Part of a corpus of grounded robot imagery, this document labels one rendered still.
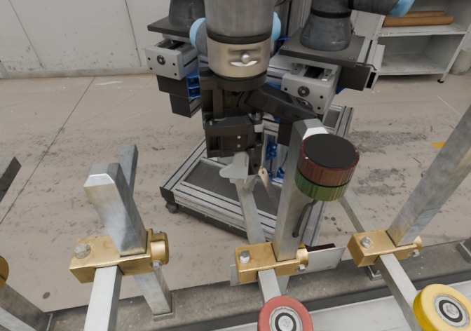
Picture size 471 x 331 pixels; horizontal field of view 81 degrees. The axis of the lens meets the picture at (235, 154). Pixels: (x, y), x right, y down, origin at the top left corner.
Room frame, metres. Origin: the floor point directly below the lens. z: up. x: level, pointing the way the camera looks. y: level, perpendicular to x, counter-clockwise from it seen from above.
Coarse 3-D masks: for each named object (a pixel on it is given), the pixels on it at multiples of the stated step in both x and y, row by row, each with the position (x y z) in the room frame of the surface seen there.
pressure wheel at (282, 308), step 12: (276, 300) 0.16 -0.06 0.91; (288, 300) 0.16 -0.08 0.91; (264, 312) 0.15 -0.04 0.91; (276, 312) 0.15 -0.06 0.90; (288, 312) 0.15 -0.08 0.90; (300, 312) 0.15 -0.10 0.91; (264, 324) 0.13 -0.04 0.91; (276, 324) 0.13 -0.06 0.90; (288, 324) 0.13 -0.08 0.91; (300, 324) 0.13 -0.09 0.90; (312, 324) 0.13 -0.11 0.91
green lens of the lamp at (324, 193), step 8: (296, 168) 0.22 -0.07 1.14; (296, 176) 0.21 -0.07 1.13; (304, 176) 0.20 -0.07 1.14; (296, 184) 0.21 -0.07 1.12; (304, 184) 0.20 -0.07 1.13; (312, 184) 0.19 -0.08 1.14; (344, 184) 0.19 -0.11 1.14; (304, 192) 0.20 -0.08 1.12; (312, 192) 0.19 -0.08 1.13; (320, 192) 0.19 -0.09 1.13; (328, 192) 0.19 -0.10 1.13; (336, 192) 0.19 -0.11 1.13; (344, 192) 0.20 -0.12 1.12; (320, 200) 0.19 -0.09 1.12; (328, 200) 0.19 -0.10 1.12
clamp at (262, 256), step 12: (252, 252) 0.26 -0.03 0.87; (264, 252) 0.26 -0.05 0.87; (300, 252) 0.26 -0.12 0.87; (240, 264) 0.24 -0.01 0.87; (252, 264) 0.24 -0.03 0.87; (264, 264) 0.24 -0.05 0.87; (276, 264) 0.24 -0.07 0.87; (288, 264) 0.24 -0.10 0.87; (300, 264) 0.25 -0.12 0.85; (240, 276) 0.23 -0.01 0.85; (252, 276) 0.23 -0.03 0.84; (276, 276) 0.24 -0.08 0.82
